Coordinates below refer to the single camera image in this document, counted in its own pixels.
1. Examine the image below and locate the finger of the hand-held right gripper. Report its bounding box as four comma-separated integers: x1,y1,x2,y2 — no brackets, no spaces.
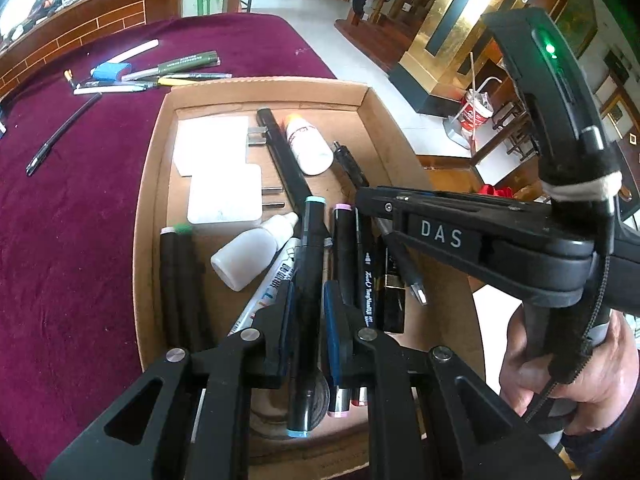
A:
355,185,416,235

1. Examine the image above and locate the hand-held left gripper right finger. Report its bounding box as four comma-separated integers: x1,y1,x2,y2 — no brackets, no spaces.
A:
322,280,571,480

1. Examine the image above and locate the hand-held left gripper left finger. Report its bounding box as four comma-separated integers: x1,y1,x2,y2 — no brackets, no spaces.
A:
45,280,297,480

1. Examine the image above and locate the white barrel marker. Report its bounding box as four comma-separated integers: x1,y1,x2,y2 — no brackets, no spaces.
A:
227,237,303,338

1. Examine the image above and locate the pink capped black marker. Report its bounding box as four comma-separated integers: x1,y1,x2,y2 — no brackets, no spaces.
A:
160,226,188,361
327,202,358,418

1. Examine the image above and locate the light blue capped black marker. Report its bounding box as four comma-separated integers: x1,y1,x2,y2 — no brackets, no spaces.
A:
286,196,331,438

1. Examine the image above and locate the black pen with silver tip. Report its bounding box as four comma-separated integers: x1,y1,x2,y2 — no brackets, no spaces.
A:
375,217,430,307

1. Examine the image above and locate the black tube with gold band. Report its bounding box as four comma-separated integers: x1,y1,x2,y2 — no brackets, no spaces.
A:
376,240,407,335

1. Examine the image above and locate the orange capped white bottle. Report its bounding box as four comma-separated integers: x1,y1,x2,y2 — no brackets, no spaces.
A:
284,114,335,177

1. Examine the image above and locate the green capped black marker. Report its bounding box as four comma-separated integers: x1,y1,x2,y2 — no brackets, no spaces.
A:
172,222,216,356

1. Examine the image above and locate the brown cardboard box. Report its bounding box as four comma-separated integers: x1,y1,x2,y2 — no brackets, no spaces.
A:
132,76,488,471

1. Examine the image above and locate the white wall charger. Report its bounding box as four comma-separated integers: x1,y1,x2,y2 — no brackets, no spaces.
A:
186,162,286,226

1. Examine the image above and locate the person's right hand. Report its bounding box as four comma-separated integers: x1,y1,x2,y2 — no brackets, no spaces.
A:
499,305,640,436

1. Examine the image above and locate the small black cylinder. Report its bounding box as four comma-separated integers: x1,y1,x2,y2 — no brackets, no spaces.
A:
331,141,371,191

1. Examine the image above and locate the red ribbon flower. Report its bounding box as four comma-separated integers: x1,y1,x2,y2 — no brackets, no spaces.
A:
477,184,516,201

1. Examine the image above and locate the wooden side table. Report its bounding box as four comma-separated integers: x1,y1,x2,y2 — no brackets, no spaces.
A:
415,154,548,206

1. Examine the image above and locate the white dropper bottle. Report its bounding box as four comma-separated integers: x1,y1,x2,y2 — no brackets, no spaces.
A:
210,211,301,292

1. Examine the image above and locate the grey dustpan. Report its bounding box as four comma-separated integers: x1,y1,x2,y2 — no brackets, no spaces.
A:
442,115,473,151

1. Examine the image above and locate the plain black marker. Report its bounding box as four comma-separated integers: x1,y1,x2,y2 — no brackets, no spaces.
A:
256,106,326,221

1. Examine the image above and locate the wooden chair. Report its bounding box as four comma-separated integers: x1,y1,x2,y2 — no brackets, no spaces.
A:
470,100,543,171

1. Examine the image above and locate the large flat white charger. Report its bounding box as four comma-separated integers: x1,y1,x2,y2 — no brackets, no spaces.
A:
172,116,271,178

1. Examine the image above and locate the gold clad pillar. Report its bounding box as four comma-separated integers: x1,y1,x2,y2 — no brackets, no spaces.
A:
390,0,551,116

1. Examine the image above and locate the person's blue clothing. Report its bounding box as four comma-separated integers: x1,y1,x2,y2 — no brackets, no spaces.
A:
560,410,640,480

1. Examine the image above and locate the yellow pen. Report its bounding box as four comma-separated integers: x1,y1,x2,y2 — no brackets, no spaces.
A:
150,72,233,87

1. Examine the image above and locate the black ballpoint pen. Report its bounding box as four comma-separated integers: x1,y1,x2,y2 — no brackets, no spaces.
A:
26,91,103,177

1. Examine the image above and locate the wooden counter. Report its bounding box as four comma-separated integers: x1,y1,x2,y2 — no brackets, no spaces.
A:
0,0,171,96

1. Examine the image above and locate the gold framed wall painting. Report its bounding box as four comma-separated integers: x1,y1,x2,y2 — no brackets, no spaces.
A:
552,0,601,58

